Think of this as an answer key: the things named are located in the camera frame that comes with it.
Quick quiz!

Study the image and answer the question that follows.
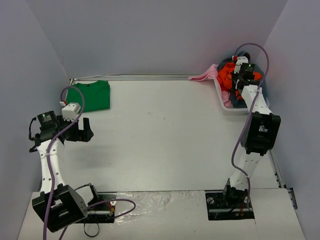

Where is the black cable loop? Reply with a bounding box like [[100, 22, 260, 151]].
[[83, 221, 100, 237]]

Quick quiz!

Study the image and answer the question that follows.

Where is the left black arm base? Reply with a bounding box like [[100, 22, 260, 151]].
[[81, 192, 117, 224]]

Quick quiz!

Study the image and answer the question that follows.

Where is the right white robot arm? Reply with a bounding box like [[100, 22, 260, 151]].
[[221, 62, 281, 207]]

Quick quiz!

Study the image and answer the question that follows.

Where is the white plastic basket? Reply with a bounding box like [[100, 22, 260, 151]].
[[213, 78, 272, 116]]

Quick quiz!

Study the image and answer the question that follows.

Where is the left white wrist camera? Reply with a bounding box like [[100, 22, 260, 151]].
[[59, 101, 81, 122]]

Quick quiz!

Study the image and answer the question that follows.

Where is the pink t-shirt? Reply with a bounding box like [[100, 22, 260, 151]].
[[188, 64, 233, 108]]

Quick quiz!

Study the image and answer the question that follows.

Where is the green folded t-shirt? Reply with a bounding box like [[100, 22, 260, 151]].
[[73, 80, 111, 113]]

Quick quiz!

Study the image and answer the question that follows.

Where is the blue-grey t-shirt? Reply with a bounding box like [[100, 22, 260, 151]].
[[217, 51, 269, 108]]

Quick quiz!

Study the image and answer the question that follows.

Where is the orange t-shirt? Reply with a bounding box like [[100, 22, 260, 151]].
[[215, 61, 263, 93]]

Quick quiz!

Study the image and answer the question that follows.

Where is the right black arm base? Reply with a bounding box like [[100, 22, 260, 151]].
[[205, 190, 255, 221]]

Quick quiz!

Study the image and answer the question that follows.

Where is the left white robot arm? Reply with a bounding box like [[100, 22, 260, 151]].
[[29, 111, 101, 233]]

